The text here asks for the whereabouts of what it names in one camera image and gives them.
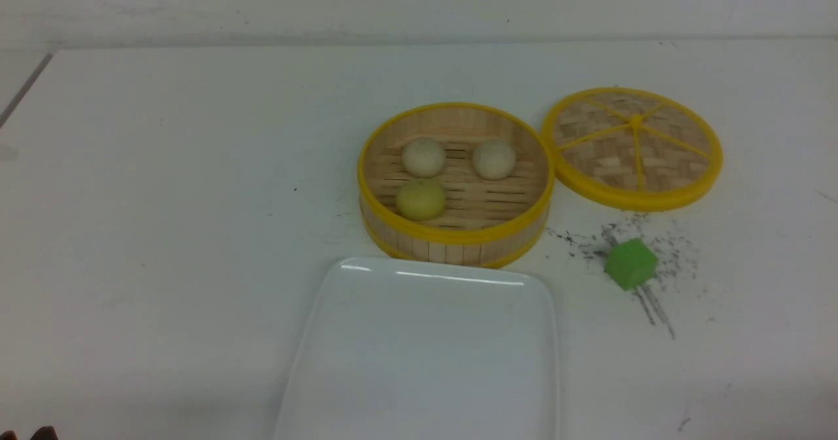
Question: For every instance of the white rectangular plate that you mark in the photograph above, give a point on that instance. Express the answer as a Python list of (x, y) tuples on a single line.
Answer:
[(398, 349)]

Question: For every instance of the white steamed bun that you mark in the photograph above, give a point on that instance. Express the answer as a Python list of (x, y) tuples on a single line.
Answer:
[(494, 159), (423, 157)]

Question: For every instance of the green cube block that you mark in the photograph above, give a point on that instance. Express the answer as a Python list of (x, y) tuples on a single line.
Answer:
[(631, 264)]

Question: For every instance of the bamboo steamer basket yellow rim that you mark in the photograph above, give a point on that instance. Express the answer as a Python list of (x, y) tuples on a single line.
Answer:
[(485, 223)]

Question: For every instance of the bamboo steamer lid yellow rim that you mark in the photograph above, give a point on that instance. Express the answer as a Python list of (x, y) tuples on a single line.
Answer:
[(631, 149)]

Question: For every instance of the yellow steamed bun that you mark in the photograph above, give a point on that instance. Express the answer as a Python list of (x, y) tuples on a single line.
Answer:
[(420, 199)]

